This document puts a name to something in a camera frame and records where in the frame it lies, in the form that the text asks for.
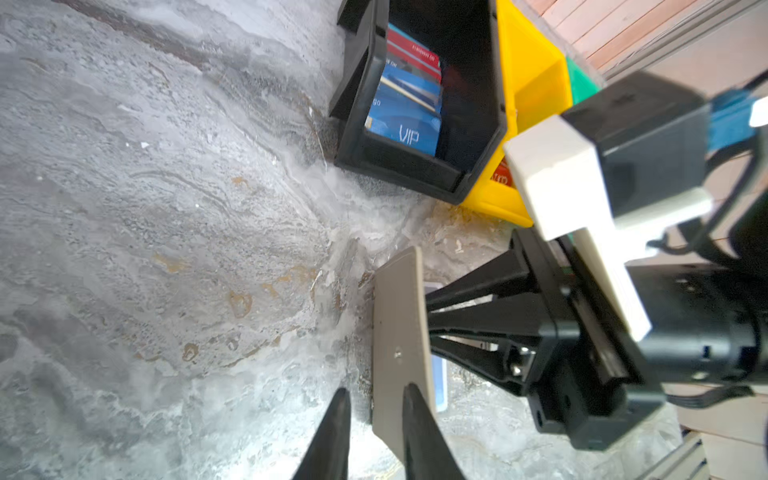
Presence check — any grey card holder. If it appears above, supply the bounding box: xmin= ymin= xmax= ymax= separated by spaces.
xmin=372 ymin=246 xmax=438 ymax=462

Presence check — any yellow plastic bin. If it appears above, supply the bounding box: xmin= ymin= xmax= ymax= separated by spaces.
xmin=461 ymin=1 xmax=573 ymax=228

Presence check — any red card in black bin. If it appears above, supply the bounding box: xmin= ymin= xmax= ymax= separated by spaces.
xmin=386 ymin=24 xmax=442 ymax=85

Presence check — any green plastic bin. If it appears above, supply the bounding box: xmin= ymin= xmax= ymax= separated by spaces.
xmin=566 ymin=57 xmax=600 ymax=105

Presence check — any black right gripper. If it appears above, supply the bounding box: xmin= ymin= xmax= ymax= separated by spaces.
xmin=426 ymin=229 xmax=767 ymax=451

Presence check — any blue VIP card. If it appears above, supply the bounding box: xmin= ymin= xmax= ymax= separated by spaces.
xmin=365 ymin=65 xmax=442 ymax=156

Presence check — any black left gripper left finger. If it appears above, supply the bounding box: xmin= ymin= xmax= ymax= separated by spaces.
xmin=293 ymin=387 xmax=351 ymax=480

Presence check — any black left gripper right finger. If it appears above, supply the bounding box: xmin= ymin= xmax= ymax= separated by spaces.
xmin=402 ymin=383 xmax=465 ymax=480

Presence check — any black plastic bin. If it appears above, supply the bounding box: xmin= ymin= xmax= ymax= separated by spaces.
xmin=329 ymin=1 xmax=508 ymax=205

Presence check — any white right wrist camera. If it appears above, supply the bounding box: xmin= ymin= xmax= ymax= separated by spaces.
xmin=503 ymin=72 xmax=713 ymax=341

